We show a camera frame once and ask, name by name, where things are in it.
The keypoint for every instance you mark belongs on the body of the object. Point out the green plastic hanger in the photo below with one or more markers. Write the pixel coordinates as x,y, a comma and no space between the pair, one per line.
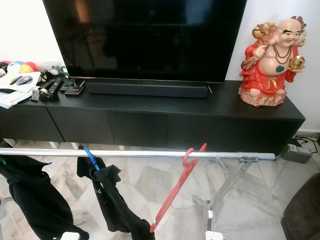
2,160

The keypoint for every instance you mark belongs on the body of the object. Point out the plain black shirt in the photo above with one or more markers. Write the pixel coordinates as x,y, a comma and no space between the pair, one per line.
40,205

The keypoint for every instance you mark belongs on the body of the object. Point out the blue plastic hanger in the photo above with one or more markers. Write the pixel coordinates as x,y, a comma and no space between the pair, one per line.
92,159

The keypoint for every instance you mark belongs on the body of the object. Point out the red plastic hanger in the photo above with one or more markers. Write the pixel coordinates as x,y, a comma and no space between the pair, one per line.
177,186

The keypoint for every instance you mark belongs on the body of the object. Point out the stack of white papers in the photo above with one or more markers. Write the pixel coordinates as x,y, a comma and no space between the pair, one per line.
12,97

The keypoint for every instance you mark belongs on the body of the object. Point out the dark computer mouse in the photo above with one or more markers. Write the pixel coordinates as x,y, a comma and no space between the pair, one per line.
24,80

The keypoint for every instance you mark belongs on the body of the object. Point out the white and blue plush ball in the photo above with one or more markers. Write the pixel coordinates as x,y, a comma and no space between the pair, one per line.
15,67

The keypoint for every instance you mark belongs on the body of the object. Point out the orange yellow plush ball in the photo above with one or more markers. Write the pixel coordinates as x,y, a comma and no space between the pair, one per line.
29,68

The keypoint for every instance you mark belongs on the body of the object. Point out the black remote control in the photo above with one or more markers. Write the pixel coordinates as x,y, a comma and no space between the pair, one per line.
54,85

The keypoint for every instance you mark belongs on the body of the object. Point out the small black box device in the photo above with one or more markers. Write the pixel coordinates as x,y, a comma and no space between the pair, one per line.
74,90

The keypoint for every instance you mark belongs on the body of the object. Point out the black t-shirt with logo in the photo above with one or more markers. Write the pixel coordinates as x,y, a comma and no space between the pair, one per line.
115,205

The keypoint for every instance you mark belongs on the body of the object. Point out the black soundbar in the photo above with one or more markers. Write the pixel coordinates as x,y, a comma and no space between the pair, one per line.
147,89

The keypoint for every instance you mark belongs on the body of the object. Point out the black TV console cabinet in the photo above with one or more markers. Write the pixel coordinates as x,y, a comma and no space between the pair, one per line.
155,125

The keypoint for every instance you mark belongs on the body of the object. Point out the black flat screen television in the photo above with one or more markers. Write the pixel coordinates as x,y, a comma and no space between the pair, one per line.
145,40

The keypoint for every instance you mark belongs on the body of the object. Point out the red laughing Buddha statue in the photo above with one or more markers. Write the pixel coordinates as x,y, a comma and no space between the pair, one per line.
262,75

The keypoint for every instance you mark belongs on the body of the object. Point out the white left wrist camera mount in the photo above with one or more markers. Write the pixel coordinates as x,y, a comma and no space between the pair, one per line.
70,236

